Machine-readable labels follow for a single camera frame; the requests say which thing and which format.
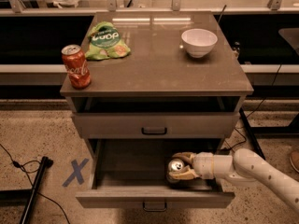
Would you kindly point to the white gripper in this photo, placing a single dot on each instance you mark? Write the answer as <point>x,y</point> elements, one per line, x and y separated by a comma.
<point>203,164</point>

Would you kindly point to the green white 7up can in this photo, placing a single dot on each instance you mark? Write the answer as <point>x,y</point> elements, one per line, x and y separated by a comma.
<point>175,165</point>

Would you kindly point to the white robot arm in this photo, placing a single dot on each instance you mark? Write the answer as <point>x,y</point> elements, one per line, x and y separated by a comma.
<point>242,168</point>

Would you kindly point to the closed top drawer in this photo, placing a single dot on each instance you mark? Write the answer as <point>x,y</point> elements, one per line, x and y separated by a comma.
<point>148,126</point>

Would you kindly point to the open middle drawer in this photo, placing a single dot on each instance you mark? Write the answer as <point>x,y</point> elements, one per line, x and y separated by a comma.
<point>131,173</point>

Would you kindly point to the grey drawer cabinet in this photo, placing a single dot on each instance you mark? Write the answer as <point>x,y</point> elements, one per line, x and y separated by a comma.
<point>159,76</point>

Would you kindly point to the red Coca-Cola can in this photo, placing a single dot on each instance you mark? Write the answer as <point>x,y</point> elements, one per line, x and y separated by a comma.
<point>76,66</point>

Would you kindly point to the black stand leg right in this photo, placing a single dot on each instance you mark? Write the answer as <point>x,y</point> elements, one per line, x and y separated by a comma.
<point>251,135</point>

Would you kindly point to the black stand leg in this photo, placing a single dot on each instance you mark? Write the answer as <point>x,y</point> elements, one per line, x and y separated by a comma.
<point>30,203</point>
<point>251,135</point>

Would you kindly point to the brown shoe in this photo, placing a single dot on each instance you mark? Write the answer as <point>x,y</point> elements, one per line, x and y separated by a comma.
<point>294,159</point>

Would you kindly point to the blue tape X mark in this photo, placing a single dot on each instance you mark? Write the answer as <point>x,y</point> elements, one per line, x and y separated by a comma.
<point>76,174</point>

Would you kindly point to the white bowl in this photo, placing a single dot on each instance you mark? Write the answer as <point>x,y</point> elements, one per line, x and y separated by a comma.
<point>198,42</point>

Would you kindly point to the black stand leg left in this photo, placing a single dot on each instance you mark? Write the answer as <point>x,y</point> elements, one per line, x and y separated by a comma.
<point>30,203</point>

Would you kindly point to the green chip bag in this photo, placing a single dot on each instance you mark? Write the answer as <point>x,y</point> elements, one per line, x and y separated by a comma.
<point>105,42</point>

